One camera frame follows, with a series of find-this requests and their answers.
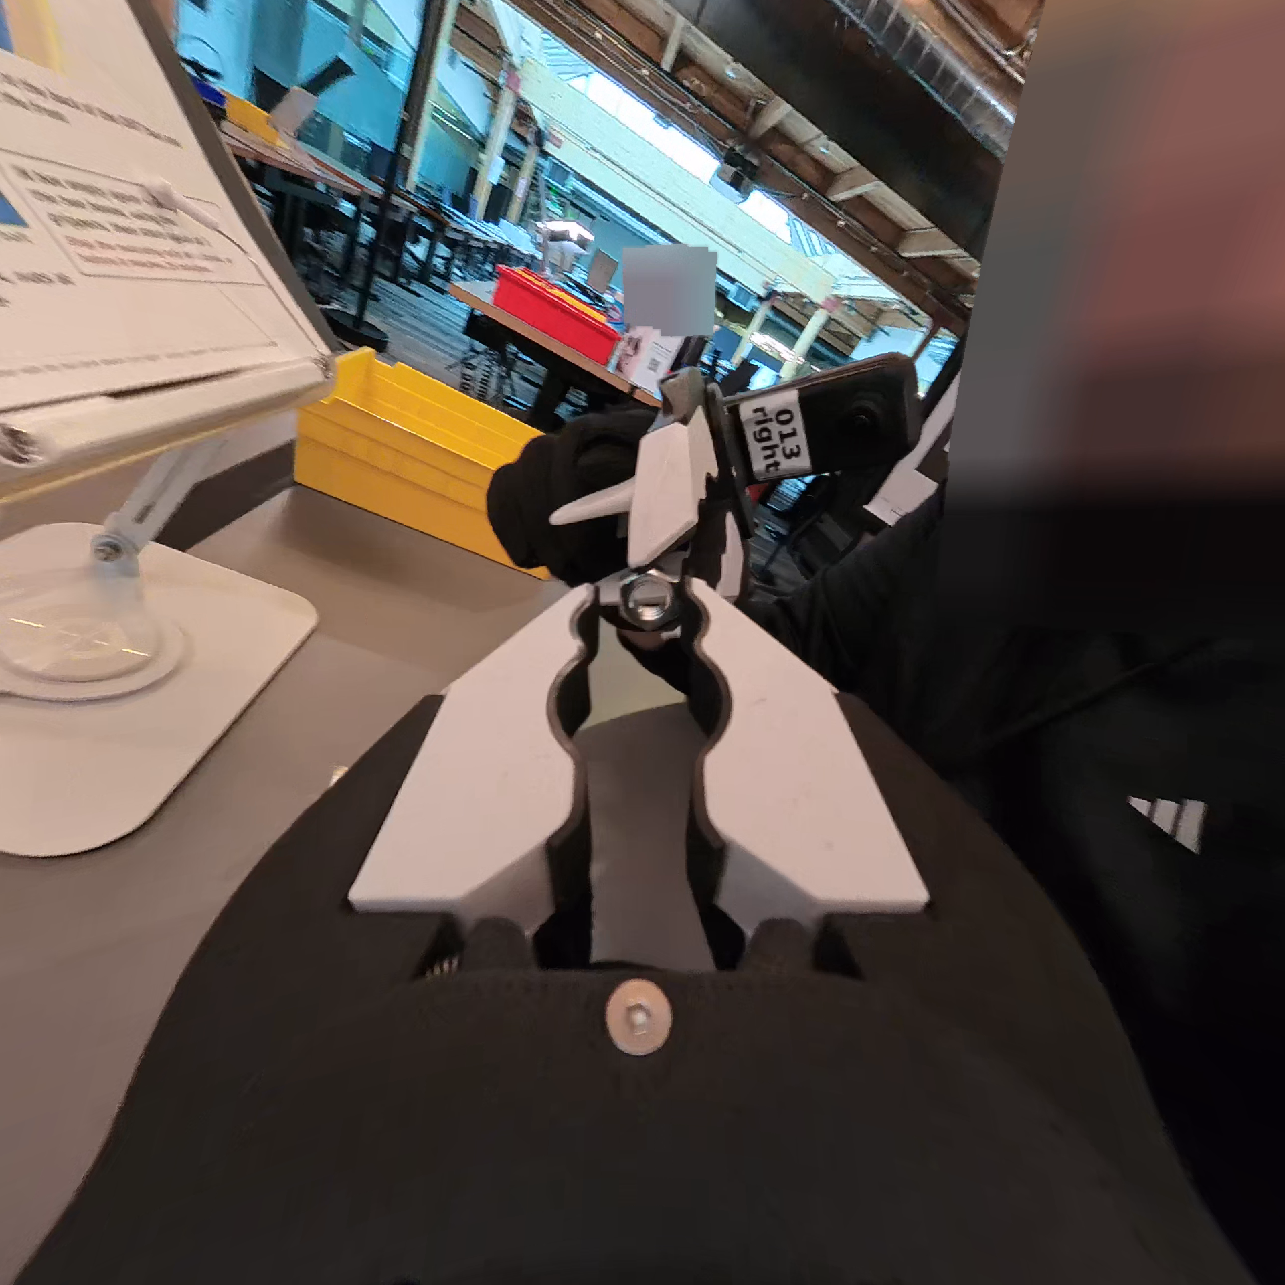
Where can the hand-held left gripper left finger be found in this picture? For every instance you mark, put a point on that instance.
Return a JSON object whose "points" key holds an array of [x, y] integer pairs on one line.
{"points": [[474, 802]]}

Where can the small yellow bin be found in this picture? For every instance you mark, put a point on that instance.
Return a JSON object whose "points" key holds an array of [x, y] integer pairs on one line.
{"points": [[257, 121]]}

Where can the white desk lamp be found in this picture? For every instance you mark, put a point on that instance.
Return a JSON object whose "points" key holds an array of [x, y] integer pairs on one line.
{"points": [[563, 233]]}

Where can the person's right forearm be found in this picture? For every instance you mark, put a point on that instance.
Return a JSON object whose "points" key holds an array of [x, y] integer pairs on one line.
{"points": [[854, 623]]}

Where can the person's right hand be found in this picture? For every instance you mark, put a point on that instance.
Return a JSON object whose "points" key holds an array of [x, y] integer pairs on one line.
{"points": [[552, 458]]}

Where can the black floor pole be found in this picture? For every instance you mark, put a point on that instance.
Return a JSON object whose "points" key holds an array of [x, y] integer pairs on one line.
{"points": [[408, 151]]}

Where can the silver bolt with nut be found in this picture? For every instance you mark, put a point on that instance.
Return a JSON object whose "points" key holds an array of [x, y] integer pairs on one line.
{"points": [[616, 602]]}

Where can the silver ceiling duct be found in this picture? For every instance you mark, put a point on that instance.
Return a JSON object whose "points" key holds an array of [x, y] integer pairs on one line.
{"points": [[934, 59]]}

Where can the wooden table black legs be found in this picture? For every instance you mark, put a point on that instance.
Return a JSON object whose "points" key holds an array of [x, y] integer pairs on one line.
{"points": [[476, 293]]}

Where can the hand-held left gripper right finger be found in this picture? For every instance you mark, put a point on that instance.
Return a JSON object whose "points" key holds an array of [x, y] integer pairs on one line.
{"points": [[802, 802]]}

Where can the red plastic bin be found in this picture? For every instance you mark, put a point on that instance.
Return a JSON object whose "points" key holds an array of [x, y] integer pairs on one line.
{"points": [[547, 312]]}

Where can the yellow plastic bin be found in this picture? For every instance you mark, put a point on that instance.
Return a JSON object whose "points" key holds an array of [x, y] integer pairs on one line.
{"points": [[401, 451]]}

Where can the white printed card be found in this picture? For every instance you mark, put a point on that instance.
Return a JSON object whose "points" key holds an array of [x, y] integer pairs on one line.
{"points": [[652, 362]]}

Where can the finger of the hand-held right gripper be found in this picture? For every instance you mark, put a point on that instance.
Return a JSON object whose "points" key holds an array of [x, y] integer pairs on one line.
{"points": [[737, 551], [667, 492]]}

